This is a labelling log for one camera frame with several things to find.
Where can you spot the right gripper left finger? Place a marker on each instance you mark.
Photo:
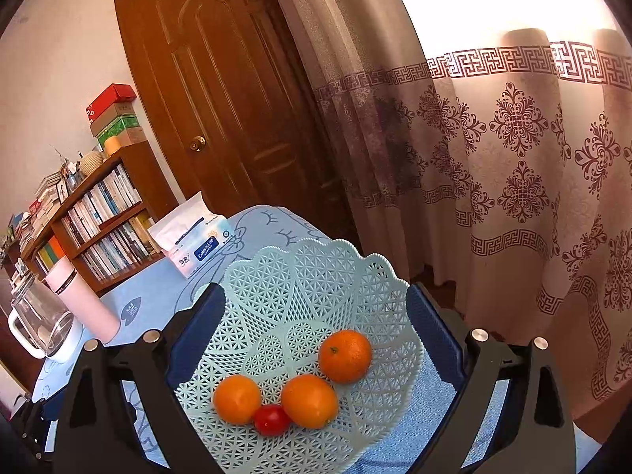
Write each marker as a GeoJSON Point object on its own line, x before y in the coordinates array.
{"type": "Point", "coordinates": [95, 433]}

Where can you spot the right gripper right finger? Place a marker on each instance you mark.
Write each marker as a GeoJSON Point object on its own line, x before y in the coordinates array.
{"type": "Point", "coordinates": [534, 432]}

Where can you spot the orange mandarin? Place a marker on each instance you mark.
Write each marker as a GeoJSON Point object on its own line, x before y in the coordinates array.
{"type": "Point", "coordinates": [236, 399]}
{"type": "Point", "coordinates": [345, 356]}

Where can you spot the blue patterned tablecloth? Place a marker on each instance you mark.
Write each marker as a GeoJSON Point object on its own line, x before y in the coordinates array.
{"type": "Point", "coordinates": [148, 300]}

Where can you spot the glass electric kettle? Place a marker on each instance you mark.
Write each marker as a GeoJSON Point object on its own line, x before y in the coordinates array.
{"type": "Point", "coordinates": [41, 323]}

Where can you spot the pink thermos bottle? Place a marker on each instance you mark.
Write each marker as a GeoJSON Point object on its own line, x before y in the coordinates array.
{"type": "Point", "coordinates": [82, 301]}

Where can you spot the red tomato in basket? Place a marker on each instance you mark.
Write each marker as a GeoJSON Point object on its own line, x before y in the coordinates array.
{"type": "Point", "coordinates": [271, 420]}

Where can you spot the wooden bookshelf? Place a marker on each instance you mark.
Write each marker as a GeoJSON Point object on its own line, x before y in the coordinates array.
{"type": "Point", "coordinates": [102, 227]}

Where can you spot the tissue pack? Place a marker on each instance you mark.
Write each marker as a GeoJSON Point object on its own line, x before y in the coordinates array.
{"type": "Point", "coordinates": [190, 234]}

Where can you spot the orange in basket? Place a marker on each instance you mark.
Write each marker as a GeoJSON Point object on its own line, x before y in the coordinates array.
{"type": "Point", "coordinates": [309, 401]}

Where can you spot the mint lattice fruit basket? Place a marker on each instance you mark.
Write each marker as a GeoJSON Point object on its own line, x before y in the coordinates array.
{"type": "Point", "coordinates": [280, 306]}

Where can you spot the woven round basket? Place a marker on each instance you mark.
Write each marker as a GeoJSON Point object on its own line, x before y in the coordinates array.
{"type": "Point", "coordinates": [89, 162]}

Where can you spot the yellow cylinder candle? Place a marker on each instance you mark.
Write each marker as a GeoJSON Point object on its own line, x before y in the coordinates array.
{"type": "Point", "coordinates": [111, 145]}

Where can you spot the brass door knob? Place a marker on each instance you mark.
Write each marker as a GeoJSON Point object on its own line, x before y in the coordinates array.
{"type": "Point", "coordinates": [198, 143]}

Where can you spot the green box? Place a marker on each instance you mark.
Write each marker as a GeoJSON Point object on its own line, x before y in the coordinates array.
{"type": "Point", "coordinates": [116, 127]}

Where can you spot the brown cardboard box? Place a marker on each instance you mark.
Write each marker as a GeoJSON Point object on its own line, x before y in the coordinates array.
{"type": "Point", "coordinates": [112, 112]}

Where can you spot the patterned curtain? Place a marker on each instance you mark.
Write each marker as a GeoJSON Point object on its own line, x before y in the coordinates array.
{"type": "Point", "coordinates": [491, 141]}

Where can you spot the red box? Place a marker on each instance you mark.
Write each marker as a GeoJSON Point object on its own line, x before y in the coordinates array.
{"type": "Point", "coordinates": [114, 93]}

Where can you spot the brown wooden door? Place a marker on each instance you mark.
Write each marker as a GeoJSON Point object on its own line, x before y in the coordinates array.
{"type": "Point", "coordinates": [228, 70]}

